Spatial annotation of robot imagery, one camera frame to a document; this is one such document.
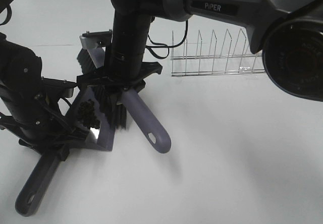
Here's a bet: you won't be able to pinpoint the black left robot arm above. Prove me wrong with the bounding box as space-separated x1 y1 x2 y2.
1 33 84 161

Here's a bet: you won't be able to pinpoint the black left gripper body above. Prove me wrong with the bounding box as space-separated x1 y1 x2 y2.
1 97 75 153

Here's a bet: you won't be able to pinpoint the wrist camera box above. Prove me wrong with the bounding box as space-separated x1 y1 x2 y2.
42 78 77 98
79 30 113 50

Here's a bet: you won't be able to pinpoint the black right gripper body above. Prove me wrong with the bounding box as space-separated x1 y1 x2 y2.
77 62 162 90

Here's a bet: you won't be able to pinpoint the purple plastic dustpan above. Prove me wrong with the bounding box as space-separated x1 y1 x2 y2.
15 86 114 217

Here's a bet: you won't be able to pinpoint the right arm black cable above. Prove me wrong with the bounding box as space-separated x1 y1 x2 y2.
145 17 190 60

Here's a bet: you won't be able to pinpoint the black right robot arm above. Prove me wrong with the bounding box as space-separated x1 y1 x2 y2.
77 0 322 101

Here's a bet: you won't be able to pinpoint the purple brush black bristles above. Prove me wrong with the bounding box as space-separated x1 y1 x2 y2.
77 48 171 153

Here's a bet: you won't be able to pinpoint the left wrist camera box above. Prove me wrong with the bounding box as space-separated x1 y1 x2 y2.
42 78 77 98

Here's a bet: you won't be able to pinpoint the pile of coffee beans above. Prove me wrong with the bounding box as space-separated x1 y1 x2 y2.
77 99 100 130

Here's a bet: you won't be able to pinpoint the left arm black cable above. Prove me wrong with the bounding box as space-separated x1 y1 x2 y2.
0 3 13 27

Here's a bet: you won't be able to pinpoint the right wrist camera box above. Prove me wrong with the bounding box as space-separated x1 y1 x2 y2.
79 30 113 50

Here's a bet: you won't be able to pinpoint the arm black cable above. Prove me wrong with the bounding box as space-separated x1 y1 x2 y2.
0 3 13 27
145 17 190 60

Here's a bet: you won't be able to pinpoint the chrome wire dish rack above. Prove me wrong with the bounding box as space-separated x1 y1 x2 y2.
171 28 265 77

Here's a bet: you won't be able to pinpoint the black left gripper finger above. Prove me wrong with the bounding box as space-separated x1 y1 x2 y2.
54 144 70 161
71 128 89 142

